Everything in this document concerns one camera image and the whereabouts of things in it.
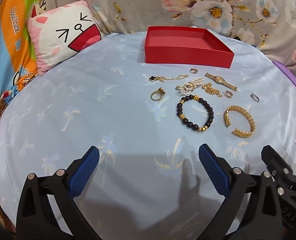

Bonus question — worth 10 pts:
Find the gold braided bangle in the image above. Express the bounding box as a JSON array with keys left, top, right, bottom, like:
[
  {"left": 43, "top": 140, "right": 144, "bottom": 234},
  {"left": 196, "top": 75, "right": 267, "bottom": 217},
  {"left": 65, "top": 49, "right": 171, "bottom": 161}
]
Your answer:
[{"left": 223, "top": 105, "right": 256, "bottom": 138}]

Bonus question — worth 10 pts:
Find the gold chain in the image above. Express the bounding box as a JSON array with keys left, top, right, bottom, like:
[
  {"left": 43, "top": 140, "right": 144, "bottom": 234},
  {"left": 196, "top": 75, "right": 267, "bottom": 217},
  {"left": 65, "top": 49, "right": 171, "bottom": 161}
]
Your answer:
[{"left": 202, "top": 83, "right": 223, "bottom": 98}]

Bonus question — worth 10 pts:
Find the gold wristwatch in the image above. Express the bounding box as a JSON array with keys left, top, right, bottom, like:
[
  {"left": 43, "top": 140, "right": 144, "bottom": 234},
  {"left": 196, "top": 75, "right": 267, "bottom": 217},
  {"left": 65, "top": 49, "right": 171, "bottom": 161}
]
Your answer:
[{"left": 205, "top": 72, "right": 238, "bottom": 92}]

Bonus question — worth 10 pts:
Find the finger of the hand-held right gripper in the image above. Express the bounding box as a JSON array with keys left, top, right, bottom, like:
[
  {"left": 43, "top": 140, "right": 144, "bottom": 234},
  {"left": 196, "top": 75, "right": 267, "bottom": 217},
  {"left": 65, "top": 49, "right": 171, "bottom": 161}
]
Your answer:
[{"left": 261, "top": 145, "right": 295, "bottom": 182}]

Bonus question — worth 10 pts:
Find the gold ring with stone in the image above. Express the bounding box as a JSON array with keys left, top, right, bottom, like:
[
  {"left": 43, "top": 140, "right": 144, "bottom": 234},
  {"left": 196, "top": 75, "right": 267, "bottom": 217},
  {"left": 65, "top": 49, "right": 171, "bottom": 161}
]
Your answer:
[{"left": 151, "top": 87, "right": 166, "bottom": 102}]

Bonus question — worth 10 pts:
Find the black bead bracelet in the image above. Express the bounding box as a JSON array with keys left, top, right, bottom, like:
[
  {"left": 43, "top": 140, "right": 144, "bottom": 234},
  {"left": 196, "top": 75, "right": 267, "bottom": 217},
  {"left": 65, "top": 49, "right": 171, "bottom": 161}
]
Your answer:
[{"left": 176, "top": 94, "right": 215, "bottom": 132}]

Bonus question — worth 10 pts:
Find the gold clover charm bracelet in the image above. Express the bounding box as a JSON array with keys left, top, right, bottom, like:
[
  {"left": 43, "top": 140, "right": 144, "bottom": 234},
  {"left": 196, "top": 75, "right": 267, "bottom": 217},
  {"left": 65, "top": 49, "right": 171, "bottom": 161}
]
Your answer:
[{"left": 149, "top": 74, "right": 189, "bottom": 83}]

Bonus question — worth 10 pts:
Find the cat face pillow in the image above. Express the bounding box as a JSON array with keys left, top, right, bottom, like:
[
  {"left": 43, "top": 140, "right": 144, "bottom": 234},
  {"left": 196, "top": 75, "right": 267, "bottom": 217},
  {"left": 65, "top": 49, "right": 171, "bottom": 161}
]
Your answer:
[{"left": 25, "top": 0, "right": 103, "bottom": 77}]

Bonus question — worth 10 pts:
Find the colourful cartoon blanket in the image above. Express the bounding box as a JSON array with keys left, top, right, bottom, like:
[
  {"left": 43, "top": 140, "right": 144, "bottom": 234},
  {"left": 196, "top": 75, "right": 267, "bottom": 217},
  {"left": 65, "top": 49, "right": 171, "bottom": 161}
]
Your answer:
[{"left": 0, "top": 0, "right": 48, "bottom": 205}]

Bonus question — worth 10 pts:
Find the light blue palm-print sheet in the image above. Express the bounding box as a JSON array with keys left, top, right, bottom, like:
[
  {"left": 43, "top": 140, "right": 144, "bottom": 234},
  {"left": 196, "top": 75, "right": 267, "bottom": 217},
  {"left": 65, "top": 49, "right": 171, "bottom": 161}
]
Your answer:
[{"left": 0, "top": 31, "right": 296, "bottom": 240}]

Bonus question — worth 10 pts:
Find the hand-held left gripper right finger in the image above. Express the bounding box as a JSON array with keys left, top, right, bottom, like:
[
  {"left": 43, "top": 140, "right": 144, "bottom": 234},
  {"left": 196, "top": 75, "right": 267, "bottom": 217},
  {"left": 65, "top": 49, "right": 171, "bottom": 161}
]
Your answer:
[{"left": 198, "top": 144, "right": 288, "bottom": 240}]

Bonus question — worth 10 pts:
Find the pearl bracelet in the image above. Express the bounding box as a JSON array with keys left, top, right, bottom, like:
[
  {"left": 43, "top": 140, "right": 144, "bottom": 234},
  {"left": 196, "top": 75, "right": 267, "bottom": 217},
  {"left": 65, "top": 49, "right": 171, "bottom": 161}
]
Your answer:
[{"left": 176, "top": 77, "right": 205, "bottom": 96}]

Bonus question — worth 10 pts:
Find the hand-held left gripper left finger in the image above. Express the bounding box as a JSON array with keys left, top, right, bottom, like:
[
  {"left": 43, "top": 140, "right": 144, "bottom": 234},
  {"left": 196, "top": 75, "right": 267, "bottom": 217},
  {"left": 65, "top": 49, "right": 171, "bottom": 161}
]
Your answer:
[{"left": 16, "top": 145, "right": 106, "bottom": 240}]

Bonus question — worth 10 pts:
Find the grey floral blanket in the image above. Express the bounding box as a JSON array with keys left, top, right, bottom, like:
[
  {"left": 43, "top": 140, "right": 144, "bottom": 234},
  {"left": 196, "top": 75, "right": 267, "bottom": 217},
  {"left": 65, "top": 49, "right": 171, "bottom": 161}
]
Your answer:
[{"left": 41, "top": 0, "right": 296, "bottom": 88}]

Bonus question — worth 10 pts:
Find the purple strip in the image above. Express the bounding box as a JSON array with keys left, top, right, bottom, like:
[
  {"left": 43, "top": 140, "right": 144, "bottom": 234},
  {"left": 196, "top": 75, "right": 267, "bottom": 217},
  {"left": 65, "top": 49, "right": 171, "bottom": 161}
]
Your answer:
[{"left": 273, "top": 60, "right": 296, "bottom": 92}]

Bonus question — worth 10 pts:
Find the red cardboard box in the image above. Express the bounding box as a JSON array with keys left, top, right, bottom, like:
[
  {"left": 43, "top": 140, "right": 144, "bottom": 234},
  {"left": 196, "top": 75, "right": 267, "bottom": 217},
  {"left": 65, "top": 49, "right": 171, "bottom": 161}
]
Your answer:
[{"left": 144, "top": 26, "right": 235, "bottom": 68}]

